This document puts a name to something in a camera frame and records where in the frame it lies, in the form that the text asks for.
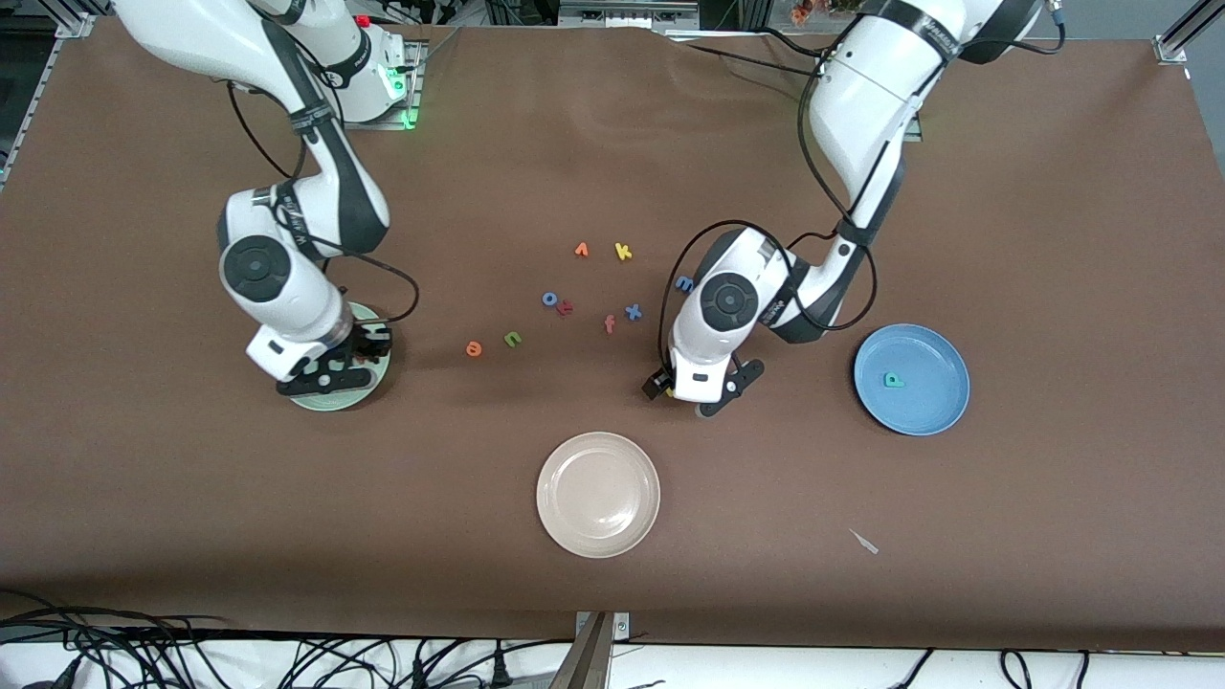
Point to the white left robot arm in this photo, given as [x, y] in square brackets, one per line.
[861, 96]

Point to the grey metal box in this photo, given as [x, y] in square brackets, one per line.
[627, 11]

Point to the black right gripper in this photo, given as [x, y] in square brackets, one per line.
[364, 342]

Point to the brown table cover sheet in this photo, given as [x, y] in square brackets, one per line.
[612, 144]

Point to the small metal bracket plate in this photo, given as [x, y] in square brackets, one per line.
[622, 627]

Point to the light green plate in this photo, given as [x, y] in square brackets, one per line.
[330, 404]

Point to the long aluminium rail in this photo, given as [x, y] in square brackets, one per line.
[75, 21]

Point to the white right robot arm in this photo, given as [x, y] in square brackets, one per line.
[287, 287]

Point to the beige plate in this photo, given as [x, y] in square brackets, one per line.
[598, 495]

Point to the small grey paper scrap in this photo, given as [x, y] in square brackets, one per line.
[864, 542]

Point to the aluminium profile beam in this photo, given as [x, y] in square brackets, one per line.
[586, 660]

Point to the orange dried flowers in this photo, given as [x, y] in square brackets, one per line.
[823, 10]

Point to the blue plate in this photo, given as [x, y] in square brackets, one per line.
[924, 402]

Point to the short aluminium profile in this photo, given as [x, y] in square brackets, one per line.
[1182, 33]

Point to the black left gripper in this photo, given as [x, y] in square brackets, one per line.
[657, 384]

